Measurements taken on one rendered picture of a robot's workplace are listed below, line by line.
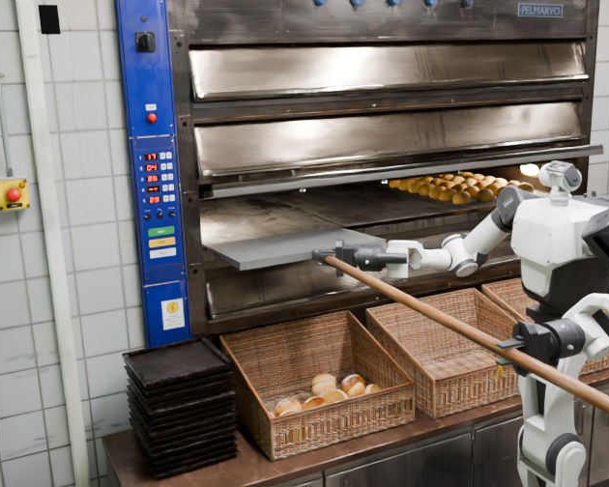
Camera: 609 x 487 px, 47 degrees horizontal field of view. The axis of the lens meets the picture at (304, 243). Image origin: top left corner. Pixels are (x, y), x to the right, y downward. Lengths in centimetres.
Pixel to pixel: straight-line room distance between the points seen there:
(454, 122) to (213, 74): 105
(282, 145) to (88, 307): 89
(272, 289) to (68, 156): 88
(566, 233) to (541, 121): 131
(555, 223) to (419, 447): 96
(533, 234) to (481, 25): 120
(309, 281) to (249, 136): 61
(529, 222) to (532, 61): 123
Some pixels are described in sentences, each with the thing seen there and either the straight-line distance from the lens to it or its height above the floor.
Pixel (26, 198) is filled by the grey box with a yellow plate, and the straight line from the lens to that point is 231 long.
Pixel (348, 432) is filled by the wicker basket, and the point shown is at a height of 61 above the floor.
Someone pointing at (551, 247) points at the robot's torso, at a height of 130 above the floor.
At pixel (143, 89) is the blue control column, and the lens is 238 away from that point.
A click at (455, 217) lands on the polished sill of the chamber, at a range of 305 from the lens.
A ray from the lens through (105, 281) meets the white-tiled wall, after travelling 247.
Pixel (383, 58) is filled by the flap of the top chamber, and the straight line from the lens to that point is 279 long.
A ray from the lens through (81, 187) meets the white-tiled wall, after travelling 240.
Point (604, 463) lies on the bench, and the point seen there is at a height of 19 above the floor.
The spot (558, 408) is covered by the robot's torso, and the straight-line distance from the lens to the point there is 231.
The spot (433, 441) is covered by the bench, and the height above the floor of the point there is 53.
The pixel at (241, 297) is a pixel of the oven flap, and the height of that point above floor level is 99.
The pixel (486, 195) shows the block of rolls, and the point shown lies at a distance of 333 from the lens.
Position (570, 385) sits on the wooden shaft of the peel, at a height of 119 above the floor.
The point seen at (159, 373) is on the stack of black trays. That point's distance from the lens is 227.
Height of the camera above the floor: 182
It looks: 14 degrees down
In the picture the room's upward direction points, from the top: 2 degrees counter-clockwise
